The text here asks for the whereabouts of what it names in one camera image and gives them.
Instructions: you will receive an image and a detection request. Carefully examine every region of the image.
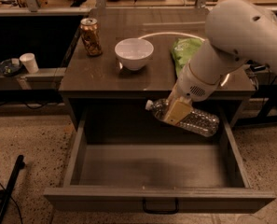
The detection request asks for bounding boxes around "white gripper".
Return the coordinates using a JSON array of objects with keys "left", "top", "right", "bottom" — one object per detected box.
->
[{"left": 163, "top": 64, "right": 220, "bottom": 125}]

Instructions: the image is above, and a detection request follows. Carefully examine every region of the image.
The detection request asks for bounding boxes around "clear plastic water bottle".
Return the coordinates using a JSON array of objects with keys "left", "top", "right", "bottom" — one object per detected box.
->
[{"left": 145, "top": 99, "right": 219, "bottom": 137}]

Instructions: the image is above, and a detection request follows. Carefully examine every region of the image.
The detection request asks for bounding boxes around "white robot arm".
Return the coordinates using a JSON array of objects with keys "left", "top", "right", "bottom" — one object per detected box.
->
[{"left": 163, "top": 0, "right": 277, "bottom": 126}]

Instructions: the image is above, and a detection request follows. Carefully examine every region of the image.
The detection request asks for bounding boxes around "open grey top drawer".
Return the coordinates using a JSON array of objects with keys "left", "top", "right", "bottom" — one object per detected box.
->
[{"left": 44, "top": 105, "right": 276, "bottom": 214}]

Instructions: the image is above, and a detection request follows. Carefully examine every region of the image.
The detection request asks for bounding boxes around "green chip bag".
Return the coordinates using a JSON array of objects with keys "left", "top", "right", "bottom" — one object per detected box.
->
[{"left": 171, "top": 37, "right": 203, "bottom": 76}]

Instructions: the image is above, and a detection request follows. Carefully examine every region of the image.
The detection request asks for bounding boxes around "white ceramic bowl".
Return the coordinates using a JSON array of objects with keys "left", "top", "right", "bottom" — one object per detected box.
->
[{"left": 115, "top": 38, "right": 154, "bottom": 71}]

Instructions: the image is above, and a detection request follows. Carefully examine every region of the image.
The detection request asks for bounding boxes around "gold patterned drink can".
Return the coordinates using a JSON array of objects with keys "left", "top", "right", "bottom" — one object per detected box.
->
[{"left": 80, "top": 18, "right": 103, "bottom": 56}]

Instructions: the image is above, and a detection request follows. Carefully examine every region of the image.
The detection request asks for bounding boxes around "grey low side shelf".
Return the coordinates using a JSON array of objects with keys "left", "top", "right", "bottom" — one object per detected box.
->
[{"left": 0, "top": 67, "right": 66, "bottom": 91}]

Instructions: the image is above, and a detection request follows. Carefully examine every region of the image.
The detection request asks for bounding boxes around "white paper cup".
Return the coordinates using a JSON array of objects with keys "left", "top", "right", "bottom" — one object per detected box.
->
[{"left": 20, "top": 53, "right": 39, "bottom": 74}]

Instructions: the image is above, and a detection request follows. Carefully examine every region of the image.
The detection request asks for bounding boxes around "black metal stand leg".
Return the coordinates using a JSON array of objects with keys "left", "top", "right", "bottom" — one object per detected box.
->
[{"left": 0, "top": 155, "right": 25, "bottom": 224}]

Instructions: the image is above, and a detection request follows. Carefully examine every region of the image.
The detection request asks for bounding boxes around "dark round dish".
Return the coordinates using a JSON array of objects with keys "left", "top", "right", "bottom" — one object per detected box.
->
[{"left": 0, "top": 58, "right": 22, "bottom": 77}]

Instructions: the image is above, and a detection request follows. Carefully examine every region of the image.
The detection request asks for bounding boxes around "black drawer handle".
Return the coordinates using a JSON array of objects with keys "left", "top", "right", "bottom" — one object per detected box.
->
[{"left": 142, "top": 198, "right": 179, "bottom": 215}]

